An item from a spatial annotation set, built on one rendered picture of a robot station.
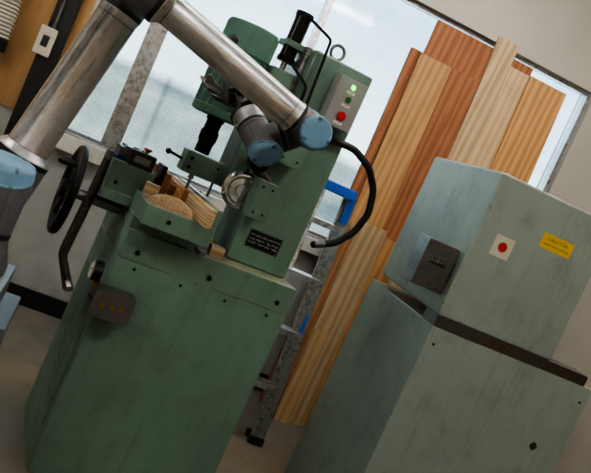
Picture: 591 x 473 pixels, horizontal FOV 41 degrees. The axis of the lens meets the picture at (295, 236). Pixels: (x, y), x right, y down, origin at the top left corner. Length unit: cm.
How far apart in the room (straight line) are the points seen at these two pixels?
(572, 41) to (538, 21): 22
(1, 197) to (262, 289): 91
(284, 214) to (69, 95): 83
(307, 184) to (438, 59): 171
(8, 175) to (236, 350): 97
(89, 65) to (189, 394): 107
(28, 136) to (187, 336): 79
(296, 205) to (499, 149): 183
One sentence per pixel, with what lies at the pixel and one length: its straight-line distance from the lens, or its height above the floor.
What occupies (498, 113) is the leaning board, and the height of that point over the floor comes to 182.
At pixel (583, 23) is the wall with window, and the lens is 457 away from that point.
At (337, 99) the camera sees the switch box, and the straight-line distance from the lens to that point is 251.
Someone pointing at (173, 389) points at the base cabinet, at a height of 37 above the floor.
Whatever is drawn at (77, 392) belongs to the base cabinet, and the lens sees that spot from 250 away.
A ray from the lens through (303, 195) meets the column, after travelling 258.
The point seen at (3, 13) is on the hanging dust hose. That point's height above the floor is 124.
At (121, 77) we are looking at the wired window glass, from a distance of 396.
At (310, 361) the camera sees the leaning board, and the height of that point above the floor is 33.
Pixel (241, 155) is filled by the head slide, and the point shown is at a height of 112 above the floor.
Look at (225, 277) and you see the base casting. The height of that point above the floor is 76.
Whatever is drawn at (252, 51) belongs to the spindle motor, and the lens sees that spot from 250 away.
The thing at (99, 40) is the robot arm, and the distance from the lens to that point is 212.
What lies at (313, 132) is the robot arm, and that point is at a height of 126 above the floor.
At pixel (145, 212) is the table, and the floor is 87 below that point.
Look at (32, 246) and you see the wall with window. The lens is 399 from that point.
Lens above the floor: 118
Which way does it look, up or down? 5 degrees down
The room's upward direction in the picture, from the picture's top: 24 degrees clockwise
